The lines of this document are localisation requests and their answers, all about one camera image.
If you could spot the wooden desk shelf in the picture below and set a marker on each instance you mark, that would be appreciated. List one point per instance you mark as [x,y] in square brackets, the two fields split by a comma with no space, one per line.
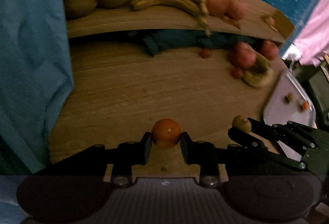
[165,17]

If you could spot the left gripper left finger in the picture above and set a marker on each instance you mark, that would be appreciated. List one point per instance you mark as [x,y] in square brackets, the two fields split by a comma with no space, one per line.
[127,155]

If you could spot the small red tomato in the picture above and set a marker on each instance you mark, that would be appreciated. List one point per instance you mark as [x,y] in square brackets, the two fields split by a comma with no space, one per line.
[206,53]
[237,73]

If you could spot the red apple shelf right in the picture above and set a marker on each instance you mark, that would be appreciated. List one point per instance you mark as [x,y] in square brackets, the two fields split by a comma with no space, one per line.
[236,10]

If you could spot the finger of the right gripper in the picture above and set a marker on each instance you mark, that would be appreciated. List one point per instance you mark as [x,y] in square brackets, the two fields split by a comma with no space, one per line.
[278,132]
[256,149]

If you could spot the orange peel scraps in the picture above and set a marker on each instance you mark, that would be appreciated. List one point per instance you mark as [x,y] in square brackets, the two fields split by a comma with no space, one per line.
[270,21]

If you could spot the metal tray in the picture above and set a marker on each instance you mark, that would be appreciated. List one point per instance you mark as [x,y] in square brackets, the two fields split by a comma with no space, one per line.
[276,111]

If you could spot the blue garment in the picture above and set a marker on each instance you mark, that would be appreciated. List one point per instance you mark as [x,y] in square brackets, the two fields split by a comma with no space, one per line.
[36,79]

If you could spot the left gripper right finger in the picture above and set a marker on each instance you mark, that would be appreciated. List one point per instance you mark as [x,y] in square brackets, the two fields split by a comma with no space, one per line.
[206,156]

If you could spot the brown kiwi shelf edge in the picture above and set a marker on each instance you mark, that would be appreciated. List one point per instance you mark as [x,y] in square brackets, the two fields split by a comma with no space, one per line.
[79,8]

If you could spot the orange tangerine with leaf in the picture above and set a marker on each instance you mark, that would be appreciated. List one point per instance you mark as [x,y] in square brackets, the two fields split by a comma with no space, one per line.
[304,106]

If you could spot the pink curtain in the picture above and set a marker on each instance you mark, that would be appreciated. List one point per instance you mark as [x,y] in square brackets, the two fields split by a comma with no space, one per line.
[312,41]

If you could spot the red apple shelf left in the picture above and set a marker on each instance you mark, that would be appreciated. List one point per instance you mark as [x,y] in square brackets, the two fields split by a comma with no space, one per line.
[217,8]

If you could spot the red apple shelf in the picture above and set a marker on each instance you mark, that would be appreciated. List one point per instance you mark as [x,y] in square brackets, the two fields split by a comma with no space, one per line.
[236,10]
[217,8]

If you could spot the red apple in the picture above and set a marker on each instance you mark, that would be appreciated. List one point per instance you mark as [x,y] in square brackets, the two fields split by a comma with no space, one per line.
[269,50]
[242,56]

